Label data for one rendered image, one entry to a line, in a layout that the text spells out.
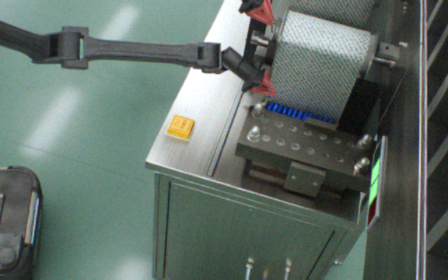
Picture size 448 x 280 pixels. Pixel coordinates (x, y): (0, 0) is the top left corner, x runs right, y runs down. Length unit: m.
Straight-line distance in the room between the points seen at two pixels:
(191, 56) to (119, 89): 1.63
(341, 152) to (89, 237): 1.35
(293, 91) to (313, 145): 0.17
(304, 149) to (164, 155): 0.42
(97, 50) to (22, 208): 1.07
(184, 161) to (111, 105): 1.45
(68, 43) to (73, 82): 1.71
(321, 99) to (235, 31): 0.62
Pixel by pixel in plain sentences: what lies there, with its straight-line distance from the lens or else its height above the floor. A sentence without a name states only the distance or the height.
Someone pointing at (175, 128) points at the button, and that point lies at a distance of 1.61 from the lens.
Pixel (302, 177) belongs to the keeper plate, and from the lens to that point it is 1.48.
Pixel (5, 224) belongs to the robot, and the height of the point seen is 0.24.
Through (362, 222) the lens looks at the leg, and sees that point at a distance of 2.22.
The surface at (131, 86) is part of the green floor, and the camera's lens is 3.06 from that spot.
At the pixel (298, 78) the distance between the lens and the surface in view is 1.51.
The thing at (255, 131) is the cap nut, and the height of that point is 1.07.
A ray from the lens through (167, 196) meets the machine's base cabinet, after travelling 1.67.
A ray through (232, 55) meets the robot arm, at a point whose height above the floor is 1.18.
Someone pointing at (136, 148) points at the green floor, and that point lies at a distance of 2.74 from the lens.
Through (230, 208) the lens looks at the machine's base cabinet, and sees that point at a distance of 1.62.
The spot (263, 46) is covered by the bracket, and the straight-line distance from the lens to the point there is 1.56.
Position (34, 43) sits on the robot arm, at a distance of 1.38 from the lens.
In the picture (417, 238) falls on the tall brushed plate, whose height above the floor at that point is 1.44.
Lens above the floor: 2.13
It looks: 49 degrees down
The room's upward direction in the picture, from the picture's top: 11 degrees clockwise
